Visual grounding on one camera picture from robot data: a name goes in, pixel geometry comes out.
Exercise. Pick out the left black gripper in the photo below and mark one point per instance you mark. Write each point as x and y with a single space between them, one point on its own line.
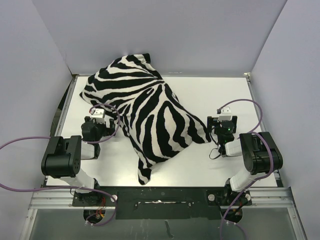
107 131

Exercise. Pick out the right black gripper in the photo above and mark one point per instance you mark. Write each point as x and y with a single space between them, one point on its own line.
213 121

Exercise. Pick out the zebra and grey pillowcase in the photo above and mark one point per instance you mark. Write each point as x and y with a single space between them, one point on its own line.
150 113

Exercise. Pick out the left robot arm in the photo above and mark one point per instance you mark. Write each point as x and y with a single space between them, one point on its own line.
63 156

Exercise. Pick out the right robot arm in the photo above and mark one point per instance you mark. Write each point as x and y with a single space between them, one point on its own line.
259 152

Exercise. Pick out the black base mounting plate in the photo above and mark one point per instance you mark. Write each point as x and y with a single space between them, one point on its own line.
166 203

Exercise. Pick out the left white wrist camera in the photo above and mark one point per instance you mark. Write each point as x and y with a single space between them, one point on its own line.
97 113

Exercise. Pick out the aluminium frame rail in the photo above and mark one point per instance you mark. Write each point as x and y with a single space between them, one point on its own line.
262 197

